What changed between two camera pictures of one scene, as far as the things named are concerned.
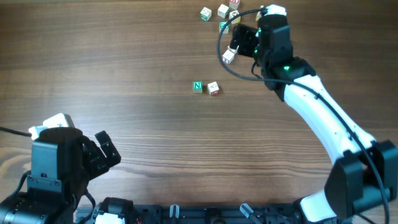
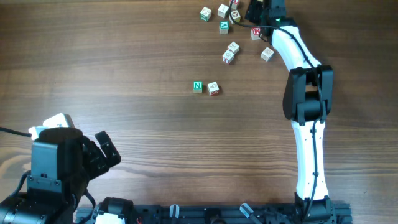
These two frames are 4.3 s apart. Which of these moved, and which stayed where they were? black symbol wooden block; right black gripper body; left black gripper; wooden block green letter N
Moved: right black gripper body
Stayed: wooden block green letter N; left black gripper; black symbol wooden block
